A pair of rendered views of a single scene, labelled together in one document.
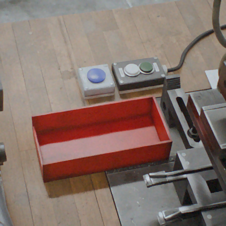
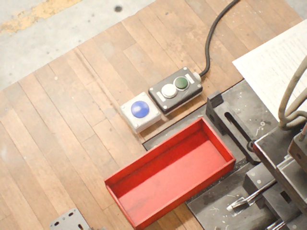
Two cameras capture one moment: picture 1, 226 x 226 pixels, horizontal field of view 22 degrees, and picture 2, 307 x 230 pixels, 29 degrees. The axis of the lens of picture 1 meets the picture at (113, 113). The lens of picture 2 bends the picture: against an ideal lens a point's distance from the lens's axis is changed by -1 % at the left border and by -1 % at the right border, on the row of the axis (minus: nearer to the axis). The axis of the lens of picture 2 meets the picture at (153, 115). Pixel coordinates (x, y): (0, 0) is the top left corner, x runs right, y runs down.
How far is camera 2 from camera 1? 0.43 m
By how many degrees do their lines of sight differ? 16
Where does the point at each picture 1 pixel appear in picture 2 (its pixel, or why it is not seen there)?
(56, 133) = (127, 180)
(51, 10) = not seen: outside the picture
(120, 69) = (158, 93)
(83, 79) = (129, 118)
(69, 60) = (105, 96)
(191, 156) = (259, 173)
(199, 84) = (232, 78)
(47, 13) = not seen: outside the picture
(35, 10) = not seen: outside the picture
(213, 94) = (275, 136)
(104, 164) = (183, 199)
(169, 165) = (236, 174)
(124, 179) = (204, 203)
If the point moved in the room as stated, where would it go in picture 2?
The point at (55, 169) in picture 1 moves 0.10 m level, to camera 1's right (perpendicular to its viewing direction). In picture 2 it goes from (146, 223) to (193, 209)
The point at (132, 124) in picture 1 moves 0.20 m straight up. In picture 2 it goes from (189, 145) to (191, 106)
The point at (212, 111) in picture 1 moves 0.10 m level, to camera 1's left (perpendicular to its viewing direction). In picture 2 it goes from (287, 167) to (229, 184)
